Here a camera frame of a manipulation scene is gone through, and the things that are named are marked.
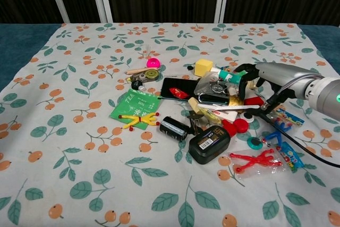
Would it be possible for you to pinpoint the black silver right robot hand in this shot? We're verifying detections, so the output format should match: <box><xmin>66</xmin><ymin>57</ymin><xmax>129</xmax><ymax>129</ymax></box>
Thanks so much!
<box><xmin>233</xmin><ymin>61</ymin><xmax>324</xmax><ymax>110</ymax></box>

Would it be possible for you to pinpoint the red block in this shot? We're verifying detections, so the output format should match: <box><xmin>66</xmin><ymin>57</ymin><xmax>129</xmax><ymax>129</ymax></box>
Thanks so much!
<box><xmin>244</xmin><ymin>97</ymin><xmax>265</xmax><ymax>106</ymax></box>

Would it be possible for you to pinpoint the white green tube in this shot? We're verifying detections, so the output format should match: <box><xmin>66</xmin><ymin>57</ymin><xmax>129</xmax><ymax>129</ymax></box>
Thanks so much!
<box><xmin>211</xmin><ymin>68</ymin><xmax>242</xmax><ymax>83</ymax></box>

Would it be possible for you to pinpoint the white googly eye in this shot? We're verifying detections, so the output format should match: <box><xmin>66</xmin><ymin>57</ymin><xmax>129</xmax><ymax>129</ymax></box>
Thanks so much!
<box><xmin>240</xmin><ymin>112</ymin><xmax>256</xmax><ymax>123</ymax></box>

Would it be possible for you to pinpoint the blue sticky man packet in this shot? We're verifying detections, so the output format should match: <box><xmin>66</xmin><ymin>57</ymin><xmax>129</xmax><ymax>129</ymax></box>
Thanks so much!
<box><xmin>261</xmin><ymin>106</ymin><xmax>305</xmax><ymax>173</ymax></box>

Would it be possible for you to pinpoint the clear plastic bag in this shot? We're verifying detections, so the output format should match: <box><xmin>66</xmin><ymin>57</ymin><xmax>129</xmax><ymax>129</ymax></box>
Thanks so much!
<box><xmin>193</xmin><ymin>74</ymin><xmax>239</xmax><ymax>97</ymax></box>

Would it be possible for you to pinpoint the white card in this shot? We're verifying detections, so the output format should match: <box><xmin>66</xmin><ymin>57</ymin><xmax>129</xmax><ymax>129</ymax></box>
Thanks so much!
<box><xmin>209</xmin><ymin>110</ymin><xmax>239</xmax><ymax>124</ymax></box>

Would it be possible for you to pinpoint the red plastic knob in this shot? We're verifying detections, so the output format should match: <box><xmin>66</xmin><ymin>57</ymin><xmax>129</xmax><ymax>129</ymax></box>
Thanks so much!
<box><xmin>222</xmin><ymin>118</ymin><xmax>251</xmax><ymax>137</ymax></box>

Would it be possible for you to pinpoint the black silver carabiner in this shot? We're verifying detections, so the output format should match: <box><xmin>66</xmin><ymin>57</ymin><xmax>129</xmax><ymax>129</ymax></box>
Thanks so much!
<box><xmin>196</xmin><ymin>93</ymin><xmax>230</xmax><ymax>105</ymax></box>

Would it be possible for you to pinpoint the yellow foam cube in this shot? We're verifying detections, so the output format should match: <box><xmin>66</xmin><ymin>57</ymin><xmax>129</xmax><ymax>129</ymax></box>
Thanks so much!
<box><xmin>194</xmin><ymin>58</ymin><xmax>214</xmax><ymax>77</ymax></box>

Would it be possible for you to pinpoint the green googly eye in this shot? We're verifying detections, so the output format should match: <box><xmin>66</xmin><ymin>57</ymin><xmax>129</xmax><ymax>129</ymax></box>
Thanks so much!
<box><xmin>246</xmin><ymin>136</ymin><xmax>264</xmax><ymax>150</ymax></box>

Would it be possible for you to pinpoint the yellow wrapper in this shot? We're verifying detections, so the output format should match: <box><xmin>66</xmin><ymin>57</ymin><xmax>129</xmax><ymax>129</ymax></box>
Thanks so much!
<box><xmin>188</xmin><ymin>98</ymin><xmax>223</xmax><ymax>126</ymax></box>

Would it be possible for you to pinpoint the red sticky man packet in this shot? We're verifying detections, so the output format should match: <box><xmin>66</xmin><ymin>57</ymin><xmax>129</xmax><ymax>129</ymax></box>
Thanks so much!
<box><xmin>228</xmin><ymin>149</ymin><xmax>288</xmax><ymax>179</ymax></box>

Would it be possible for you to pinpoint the black binder clip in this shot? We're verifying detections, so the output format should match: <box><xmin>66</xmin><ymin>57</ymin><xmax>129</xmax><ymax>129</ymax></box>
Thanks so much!
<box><xmin>186</xmin><ymin>114</ymin><xmax>205</xmax><ymax>136</ymax></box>

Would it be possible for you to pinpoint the black oval case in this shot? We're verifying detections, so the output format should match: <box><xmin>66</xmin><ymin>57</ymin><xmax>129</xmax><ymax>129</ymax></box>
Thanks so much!
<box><xmin>188</xmin><ymin>127</ymin><xmax>232</xmax><ymax>165</ymax></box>

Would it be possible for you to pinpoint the red wrapped candy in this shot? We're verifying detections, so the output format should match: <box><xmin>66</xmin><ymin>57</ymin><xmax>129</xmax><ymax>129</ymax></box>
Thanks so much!
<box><xmin>169</xmin><ymin>87</ymin><xmax>190</xmax><ymax>99</ymax></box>

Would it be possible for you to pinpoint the black phone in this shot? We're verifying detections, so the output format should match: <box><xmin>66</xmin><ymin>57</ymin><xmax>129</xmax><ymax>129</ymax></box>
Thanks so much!
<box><xmin>160</xmin><ymin>77</ymin><xmax>201</xmax><ymax>102</ymax></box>

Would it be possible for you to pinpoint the black cylindrical battery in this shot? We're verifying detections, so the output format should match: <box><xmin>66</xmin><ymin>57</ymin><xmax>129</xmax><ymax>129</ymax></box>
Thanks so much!
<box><xmin>159</xmin><ymin>116</ymin><xmax>189</xmax><ymax>142</ymax></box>

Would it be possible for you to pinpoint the pink ball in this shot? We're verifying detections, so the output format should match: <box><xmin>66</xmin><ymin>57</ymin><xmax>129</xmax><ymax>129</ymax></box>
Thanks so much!
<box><xmin>146</xmin><ymin>57</ymin><xmax>162</xmax><ymax>69</ymax></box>

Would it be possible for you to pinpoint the green grey correction tape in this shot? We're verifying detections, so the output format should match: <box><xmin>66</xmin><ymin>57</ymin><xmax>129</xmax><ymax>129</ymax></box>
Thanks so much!
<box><xmin>131</xmin><ymin>69</ymin><xmax>160</xmax><ymax>83</ymax></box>

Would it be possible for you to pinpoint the wooden stick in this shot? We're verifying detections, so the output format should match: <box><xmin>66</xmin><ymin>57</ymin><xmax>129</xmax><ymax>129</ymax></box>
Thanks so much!
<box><xmin>125</xmin><ymin>66</ymin><xmax>154</xmax><ymax>75</ymax></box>

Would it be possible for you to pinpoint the green tea packet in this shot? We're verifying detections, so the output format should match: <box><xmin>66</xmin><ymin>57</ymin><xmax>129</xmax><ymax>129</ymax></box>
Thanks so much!
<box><xmin>109</xmin><ymin>88</ymin><xmax>161</xmax><ymax>130</ymax></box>

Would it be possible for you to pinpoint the yellow sticky man toy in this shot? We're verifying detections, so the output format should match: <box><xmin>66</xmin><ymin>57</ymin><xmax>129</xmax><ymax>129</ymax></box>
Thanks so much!
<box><xmin>118</xmin><ymin>112</ymin><xmax>160</xmax><ymax>132</ymax></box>

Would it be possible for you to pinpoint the floral print cloth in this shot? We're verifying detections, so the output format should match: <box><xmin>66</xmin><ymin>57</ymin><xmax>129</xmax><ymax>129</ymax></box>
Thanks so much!
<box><xmin>0</xmin><ymin>22</ymin><xmax>340</xmax><ymax>227</ymax></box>

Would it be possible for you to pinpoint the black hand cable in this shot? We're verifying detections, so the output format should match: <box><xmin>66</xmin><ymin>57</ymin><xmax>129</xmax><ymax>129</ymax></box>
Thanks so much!
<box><xmin>258</xmin><ymin>106</ymin><xmax>340</xmax><ymax>169</ymax></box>

